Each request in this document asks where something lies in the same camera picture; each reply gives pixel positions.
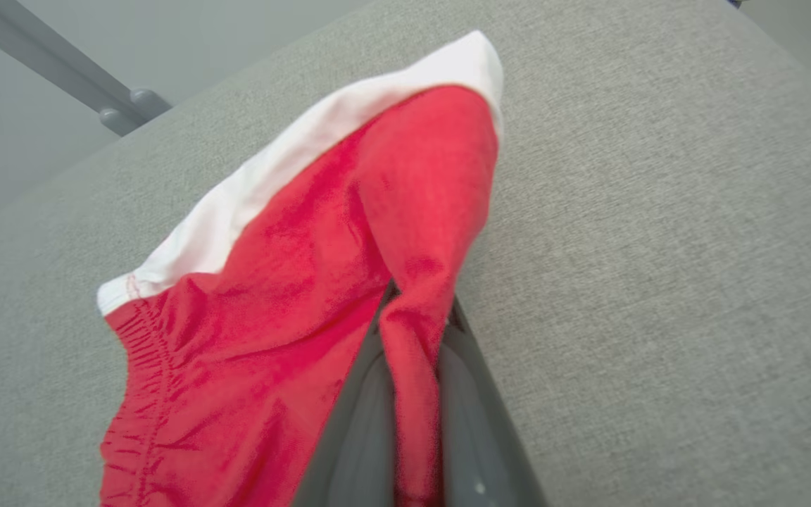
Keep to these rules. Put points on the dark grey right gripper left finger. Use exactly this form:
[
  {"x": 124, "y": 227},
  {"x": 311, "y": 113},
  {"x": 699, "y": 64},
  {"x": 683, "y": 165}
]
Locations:
[{"x": 356, "y": 436}]

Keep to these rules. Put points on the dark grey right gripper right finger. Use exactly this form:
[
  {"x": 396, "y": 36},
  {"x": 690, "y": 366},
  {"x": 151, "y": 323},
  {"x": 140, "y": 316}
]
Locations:
[{"x": 479, "y": 436}]

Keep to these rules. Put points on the red shorts with white band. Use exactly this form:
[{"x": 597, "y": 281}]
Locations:
[{"x": 293, "y": 282}]

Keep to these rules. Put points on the grey fabric sofa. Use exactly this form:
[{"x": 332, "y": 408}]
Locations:
[{"x": 659, "y": 282}]

